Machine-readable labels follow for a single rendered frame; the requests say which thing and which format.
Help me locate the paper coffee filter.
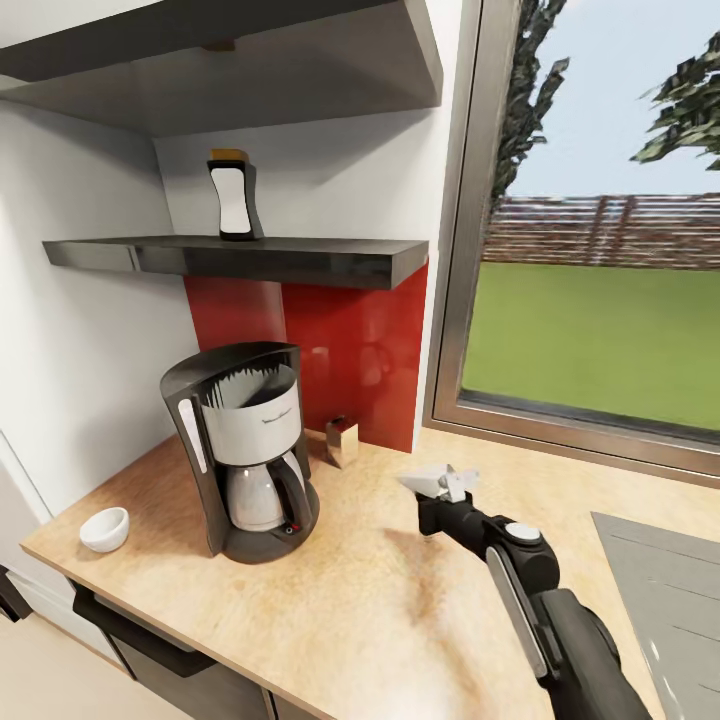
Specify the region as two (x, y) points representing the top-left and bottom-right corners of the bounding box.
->
(394, 463), (455, 499)

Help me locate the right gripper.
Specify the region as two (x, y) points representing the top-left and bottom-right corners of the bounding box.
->
(415, 491), (478, 545)

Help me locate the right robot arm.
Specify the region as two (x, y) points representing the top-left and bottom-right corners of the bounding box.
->
(415, 467), (653, 720)

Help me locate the coffee cup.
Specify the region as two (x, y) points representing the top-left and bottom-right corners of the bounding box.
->
(79, 507), (130, 553)

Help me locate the bottle of coffee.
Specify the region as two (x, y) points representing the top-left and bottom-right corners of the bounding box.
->
(207, 149), (265, 242)

